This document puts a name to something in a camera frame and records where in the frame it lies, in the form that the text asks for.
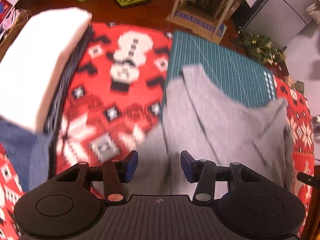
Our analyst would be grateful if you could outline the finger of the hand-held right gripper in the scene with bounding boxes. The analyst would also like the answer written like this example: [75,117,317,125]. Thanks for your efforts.
[296,172,315,186]

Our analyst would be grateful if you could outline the red patterned blanket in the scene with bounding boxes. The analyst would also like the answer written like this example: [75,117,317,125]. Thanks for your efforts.
[0,21,315,240]

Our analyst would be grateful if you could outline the dark striped folded garment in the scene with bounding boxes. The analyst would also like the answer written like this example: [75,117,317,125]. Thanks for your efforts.
[44,25,94,135]

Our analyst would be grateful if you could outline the green cutting mat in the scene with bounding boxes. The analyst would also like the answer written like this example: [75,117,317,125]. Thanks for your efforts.
[159,30,277,120]

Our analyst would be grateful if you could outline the large red white box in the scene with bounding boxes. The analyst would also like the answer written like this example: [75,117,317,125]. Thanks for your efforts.
[0,0,20,15]

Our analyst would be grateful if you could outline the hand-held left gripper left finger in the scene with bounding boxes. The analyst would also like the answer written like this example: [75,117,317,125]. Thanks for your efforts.
[54,150,139,203]

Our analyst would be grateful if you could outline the cream folded sweater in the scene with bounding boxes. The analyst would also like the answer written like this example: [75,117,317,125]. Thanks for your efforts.
[0,7,92,132]

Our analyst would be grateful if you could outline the tinsel garland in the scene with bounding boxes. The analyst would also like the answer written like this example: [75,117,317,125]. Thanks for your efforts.
[237,32,287,67]

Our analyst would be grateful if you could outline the grey refrigerator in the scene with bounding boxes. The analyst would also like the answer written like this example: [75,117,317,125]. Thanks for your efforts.
[244,0,320,47]

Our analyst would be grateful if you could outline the folded blue jeans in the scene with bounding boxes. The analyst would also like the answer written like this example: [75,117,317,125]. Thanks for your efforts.
[0,116,54,193]

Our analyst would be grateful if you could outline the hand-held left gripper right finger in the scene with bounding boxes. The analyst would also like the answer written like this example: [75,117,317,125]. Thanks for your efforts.
[180,150,250,202]

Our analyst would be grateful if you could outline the grey knit shirt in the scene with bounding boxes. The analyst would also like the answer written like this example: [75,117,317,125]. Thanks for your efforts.
[136,65,294,195]

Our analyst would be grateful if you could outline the flat brown cardboard box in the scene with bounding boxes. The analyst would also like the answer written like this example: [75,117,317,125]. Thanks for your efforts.
[166,5,228,43]

